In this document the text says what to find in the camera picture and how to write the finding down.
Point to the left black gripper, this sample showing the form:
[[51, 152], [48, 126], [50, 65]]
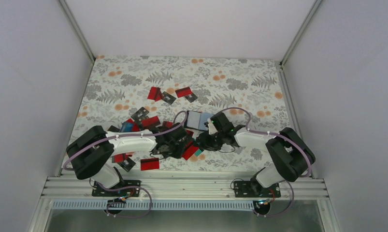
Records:
[[178, 154]]

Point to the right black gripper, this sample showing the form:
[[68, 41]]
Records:
[[205, 141]]

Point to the black card holder wallet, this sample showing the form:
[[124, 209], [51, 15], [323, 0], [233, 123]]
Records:
[[197, 120]]

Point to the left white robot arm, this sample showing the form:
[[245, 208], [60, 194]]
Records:
[[88, 154]]

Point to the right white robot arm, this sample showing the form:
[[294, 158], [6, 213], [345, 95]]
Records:
[[290, 155]]

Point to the teal card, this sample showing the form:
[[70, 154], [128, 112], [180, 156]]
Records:
[[198, 152]]

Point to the red card middle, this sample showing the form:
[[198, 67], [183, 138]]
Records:
[[189, 150]]

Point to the red card front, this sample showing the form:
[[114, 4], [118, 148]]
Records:
[[149, 164]]

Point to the black card front left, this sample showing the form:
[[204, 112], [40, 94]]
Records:
[[127, 164]]

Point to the black card near top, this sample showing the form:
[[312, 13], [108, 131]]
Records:
[[168, 98]]

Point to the blue card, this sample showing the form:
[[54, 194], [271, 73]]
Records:
[[126, 127]]

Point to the small black card top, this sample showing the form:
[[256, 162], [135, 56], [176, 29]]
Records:
[[191, 97]]

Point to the red card far left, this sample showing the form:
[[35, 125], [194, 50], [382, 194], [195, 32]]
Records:
[[155, 94]]

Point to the red black-stripe card top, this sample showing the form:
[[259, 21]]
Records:
[[182, 92]]

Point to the floral patterned table mat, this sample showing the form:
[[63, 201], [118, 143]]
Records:
[[119, 86]]

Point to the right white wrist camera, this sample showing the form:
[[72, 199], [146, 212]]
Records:
[[211, 127]]

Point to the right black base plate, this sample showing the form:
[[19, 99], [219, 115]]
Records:
[[252, 189]]

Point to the blue grey cable duct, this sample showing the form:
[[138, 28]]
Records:
[[95, 204]]

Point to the aluminium rail frame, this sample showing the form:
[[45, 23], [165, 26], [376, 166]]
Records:
[[180, 185]]

